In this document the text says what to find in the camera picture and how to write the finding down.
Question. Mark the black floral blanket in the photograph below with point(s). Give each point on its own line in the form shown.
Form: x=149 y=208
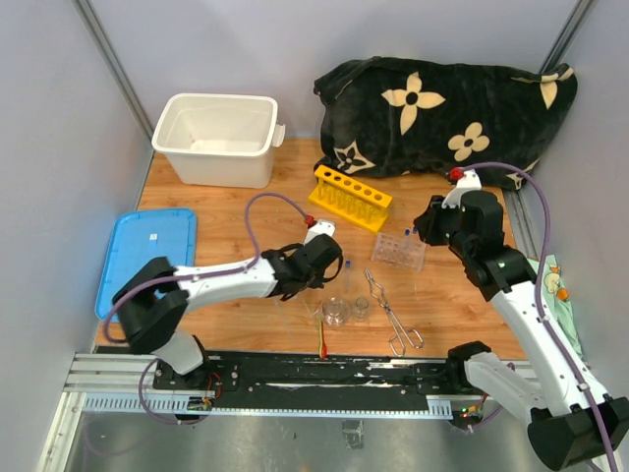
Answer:
x=387 y=117

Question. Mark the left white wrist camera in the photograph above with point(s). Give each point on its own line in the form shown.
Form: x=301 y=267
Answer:
x=321 y=227

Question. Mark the metal crucible tongs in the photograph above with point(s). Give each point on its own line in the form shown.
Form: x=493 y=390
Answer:
x=402 y=337

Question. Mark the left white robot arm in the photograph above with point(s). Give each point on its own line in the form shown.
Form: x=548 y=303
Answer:
x=151 y=305

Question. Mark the yellow test tube rack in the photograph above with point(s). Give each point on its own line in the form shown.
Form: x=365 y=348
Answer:
x=350 y=199

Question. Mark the blue plastic lid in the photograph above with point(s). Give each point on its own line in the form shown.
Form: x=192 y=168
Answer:
x=137 y=238

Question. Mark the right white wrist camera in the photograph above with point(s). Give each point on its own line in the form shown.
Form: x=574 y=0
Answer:
x=464 y=181

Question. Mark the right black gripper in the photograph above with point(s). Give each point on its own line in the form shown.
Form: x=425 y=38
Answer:
x=428 y=220

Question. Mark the clear plastic pipette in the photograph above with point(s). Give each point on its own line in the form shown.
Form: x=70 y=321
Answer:
x=289 y=332

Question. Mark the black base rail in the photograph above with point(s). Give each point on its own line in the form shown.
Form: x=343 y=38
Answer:
x=305 y=382

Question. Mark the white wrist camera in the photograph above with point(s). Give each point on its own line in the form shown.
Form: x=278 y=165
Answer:
x=321 y=227
x=464 y=181

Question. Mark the green cartoon cloth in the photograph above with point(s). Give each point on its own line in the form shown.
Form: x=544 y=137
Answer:
x=556 y=295

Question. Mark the white plastic bin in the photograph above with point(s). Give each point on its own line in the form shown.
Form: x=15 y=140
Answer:
x=221 y=140

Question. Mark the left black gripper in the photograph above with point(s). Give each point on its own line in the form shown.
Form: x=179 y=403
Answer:
x=318 y=282

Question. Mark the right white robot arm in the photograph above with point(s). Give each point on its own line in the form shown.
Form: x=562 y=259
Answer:
x=569 y=416

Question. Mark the clear plastic tube rack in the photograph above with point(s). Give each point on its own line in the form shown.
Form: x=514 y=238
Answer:
x=388 y=249

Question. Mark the glass conical flask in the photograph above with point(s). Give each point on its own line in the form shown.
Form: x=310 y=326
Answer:
x=334 y=311

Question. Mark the small glass beaker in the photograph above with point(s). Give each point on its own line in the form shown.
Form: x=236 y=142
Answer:
x=361 y=309

